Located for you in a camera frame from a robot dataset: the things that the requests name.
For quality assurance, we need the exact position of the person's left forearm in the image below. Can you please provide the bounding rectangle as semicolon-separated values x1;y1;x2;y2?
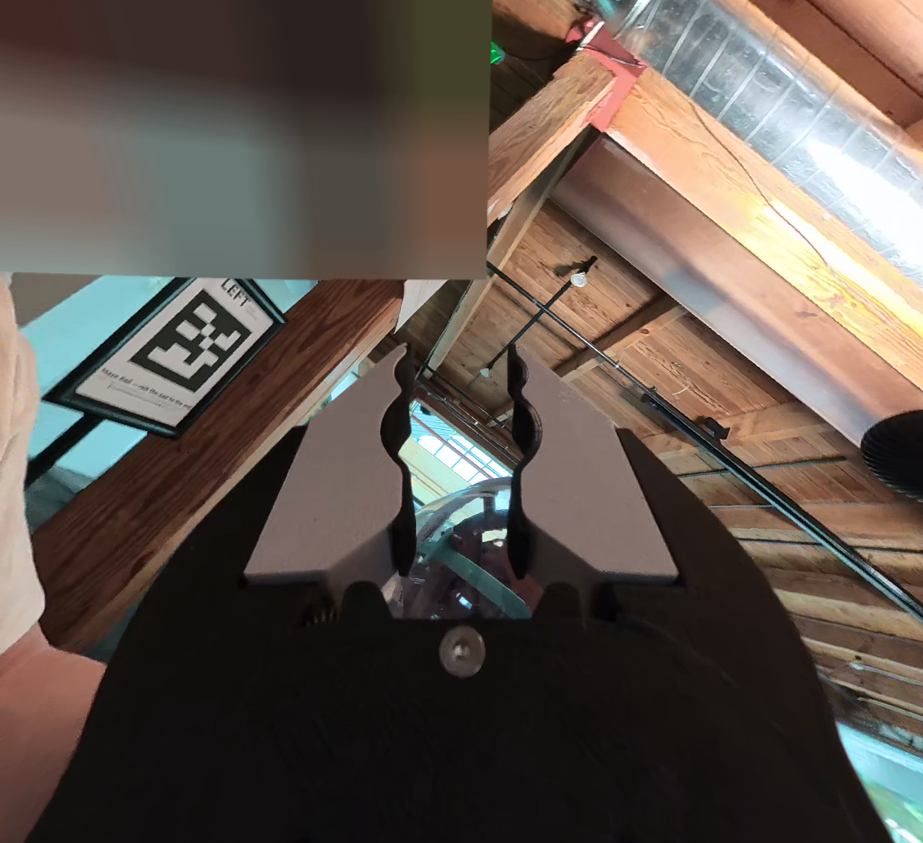
0;623;109;843

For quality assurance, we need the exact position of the white paper notice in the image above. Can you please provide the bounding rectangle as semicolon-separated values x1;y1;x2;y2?
400;280;448;332

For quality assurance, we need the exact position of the black round lamp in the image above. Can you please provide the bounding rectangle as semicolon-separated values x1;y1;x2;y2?
860;410;923;503

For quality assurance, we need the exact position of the black sign stand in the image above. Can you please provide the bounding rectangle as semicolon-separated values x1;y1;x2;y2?
25;414;102;487

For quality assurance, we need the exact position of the clear maze ball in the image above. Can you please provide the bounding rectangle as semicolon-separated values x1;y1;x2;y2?
381;477;538;620

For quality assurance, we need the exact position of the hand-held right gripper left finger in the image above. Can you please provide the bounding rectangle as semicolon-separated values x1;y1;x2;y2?
244;345;418;613

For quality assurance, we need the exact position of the rectangular metal air duct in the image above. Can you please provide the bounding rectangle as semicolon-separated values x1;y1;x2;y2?
551;135;923;447

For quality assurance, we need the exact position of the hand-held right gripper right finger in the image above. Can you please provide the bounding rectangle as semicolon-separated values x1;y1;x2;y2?
506;345;680;607

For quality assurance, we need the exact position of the black ceiling rail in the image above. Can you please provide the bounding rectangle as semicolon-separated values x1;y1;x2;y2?
486;262;923;620

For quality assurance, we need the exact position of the black track light bar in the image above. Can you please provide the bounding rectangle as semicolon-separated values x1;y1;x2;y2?
479;255;599;378

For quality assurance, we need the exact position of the framed marker sign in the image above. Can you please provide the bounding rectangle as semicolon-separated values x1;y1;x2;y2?
42;278;287;439

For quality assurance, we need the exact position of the red beam bracket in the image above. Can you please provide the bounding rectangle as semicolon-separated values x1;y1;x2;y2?
566;17;646;133

